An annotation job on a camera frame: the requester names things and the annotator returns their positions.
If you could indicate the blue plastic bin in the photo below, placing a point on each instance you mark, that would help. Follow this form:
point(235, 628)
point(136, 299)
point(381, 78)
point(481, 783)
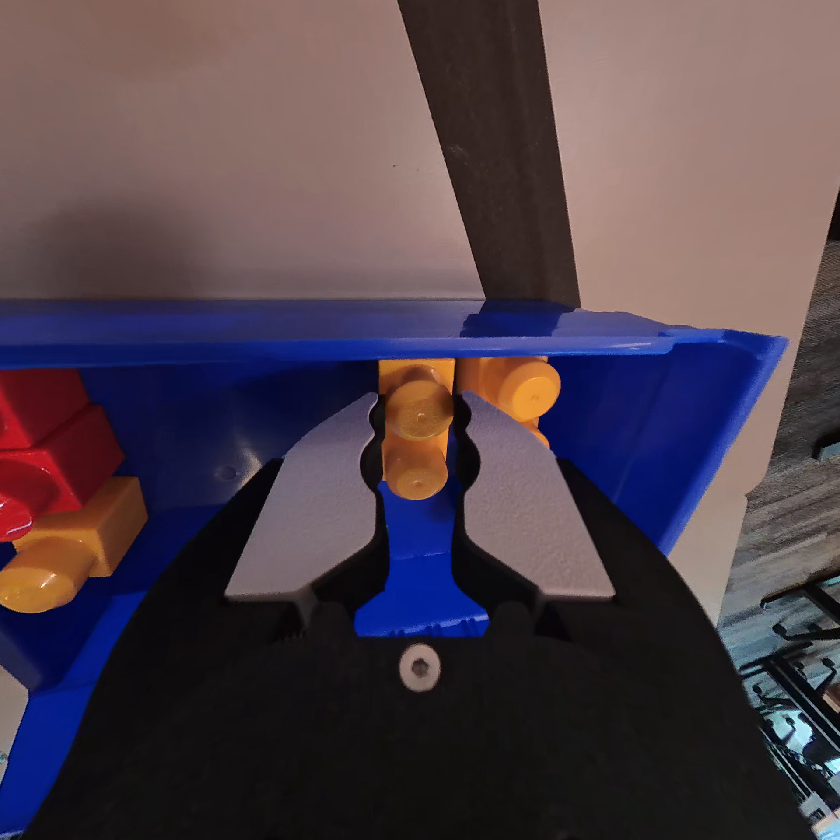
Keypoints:
point(656, 426)

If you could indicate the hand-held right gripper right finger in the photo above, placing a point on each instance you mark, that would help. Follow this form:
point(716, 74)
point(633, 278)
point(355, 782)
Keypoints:
point(531, 518)

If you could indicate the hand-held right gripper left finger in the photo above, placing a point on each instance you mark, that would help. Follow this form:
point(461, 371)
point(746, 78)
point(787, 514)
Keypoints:
point(315, 512)

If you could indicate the black office chair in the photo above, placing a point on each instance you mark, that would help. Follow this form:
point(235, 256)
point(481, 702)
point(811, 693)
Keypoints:
point(794, 669)

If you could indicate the orange mega block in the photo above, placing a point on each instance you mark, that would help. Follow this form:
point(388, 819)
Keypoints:
point(417, 413)
point(518, 387)
point(79, 538)

